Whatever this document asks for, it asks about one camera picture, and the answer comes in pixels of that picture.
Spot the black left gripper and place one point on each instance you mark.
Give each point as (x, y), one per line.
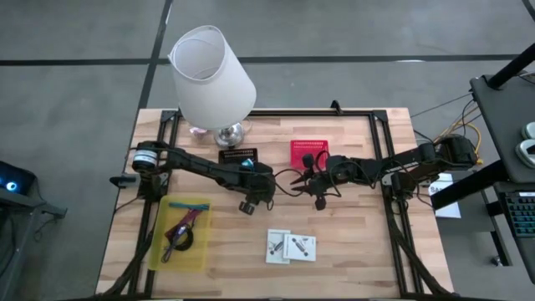
(261, 186)

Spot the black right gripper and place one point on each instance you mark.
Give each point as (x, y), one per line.
(332, 173)

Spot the teal marker pen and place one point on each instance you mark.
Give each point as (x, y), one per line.
(188, 206)

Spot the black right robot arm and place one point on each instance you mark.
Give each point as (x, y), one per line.
(418, 165)

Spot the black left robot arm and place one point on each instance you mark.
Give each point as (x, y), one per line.
(188, 163)

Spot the red plastic bin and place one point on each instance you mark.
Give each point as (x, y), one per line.
(311, 148)

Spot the black plastic bin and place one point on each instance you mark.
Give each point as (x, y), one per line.
(234, 155)

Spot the yellow plastic bin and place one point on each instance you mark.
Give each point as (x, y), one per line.
(196, 251)

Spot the small pink white item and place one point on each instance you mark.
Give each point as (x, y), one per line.
(198, 130)

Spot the white shade silver table lamp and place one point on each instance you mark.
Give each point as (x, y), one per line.
(213, 83)

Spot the white paper sheet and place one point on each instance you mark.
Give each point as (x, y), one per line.
(449, 209)

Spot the black side desk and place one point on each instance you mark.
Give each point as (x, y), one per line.
(505, 125)

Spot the backlit computer keyboard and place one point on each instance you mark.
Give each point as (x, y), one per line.
(522, 215)

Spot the white foot pedal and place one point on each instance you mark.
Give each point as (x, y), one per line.
(530, 131)
(526, 154)

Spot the black slanted pole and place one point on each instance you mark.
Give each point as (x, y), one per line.
(512, 67)

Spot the grey metal stand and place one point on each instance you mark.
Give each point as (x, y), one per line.
(25, 209)

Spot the black computer blue light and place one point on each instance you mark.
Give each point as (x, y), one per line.
(14, 177)

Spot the black metal table frame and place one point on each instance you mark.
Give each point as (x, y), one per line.
(313, 113)

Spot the black frame clamp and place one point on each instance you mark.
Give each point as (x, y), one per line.
(336, 107)

